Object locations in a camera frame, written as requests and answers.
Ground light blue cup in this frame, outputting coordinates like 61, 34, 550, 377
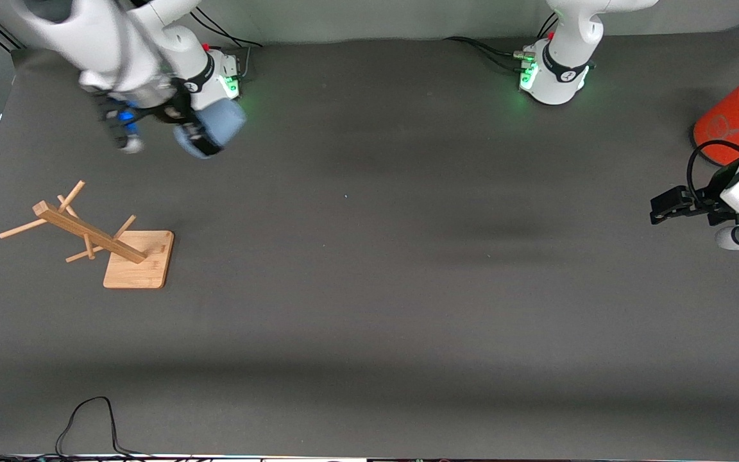
173, 99, 248, 160

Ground orange cylindrical can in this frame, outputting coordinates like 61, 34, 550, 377
693, 73, 739, 167

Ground wooden mug rack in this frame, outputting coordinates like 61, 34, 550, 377
0, 180, 175, 289

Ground black right base cables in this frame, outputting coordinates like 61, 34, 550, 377
189, 8, 265, 49

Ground black base cables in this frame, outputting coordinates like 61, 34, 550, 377
443, 13, 559, 73
189, 8, 265, 49

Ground black left base cables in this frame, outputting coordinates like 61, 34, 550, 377
443, 13, 559, 73

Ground black looped cable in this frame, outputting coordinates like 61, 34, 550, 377
55, 396, 155, 460

